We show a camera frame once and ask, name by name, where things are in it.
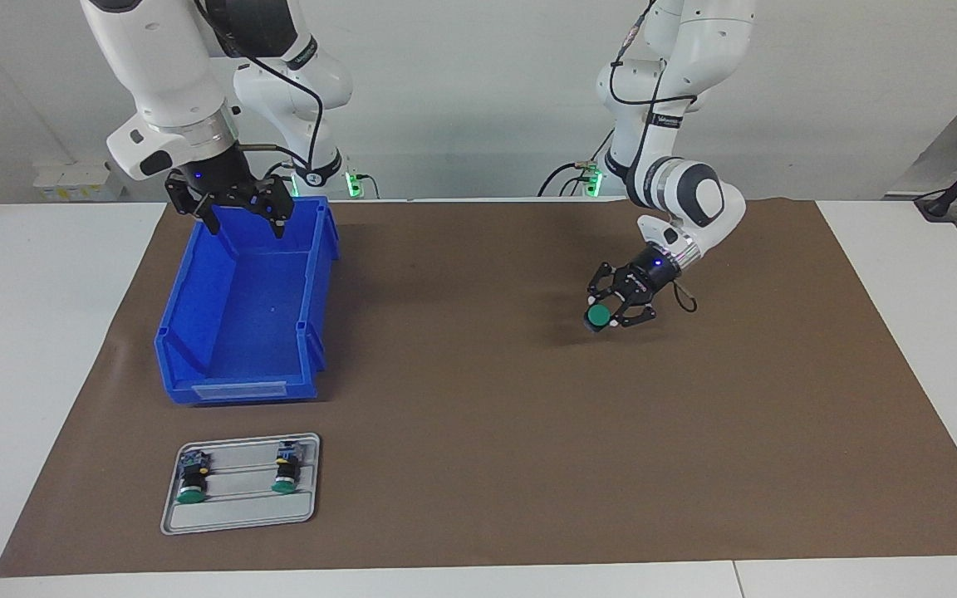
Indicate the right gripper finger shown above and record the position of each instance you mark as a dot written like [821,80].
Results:
[210,220]
[281,216]

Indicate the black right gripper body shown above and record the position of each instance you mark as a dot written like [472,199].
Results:
[221,176]

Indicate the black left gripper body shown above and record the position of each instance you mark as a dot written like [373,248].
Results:
[649,274]

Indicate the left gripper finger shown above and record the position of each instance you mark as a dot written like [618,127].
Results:
[635,316]
[607,281]

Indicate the green push button switch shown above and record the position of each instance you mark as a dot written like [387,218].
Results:
[598,316]
[286,469]

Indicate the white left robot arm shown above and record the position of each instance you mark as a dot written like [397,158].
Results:
[694,199]

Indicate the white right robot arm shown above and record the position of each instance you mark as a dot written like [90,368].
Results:
[163,66]

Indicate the green push button yellow mark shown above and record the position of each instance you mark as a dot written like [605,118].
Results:
[193,477]

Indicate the green lit base port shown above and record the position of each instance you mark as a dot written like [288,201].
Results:
[352,184]
[595,178]

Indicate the blue plastic storage bin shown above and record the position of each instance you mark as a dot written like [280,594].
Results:
[254,332]

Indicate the brown table mat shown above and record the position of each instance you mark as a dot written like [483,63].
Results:
[528,457]

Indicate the grey metal tray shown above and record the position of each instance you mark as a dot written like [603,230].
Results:
[238,515]

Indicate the white wall socket box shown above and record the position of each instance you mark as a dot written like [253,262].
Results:
[71,178]

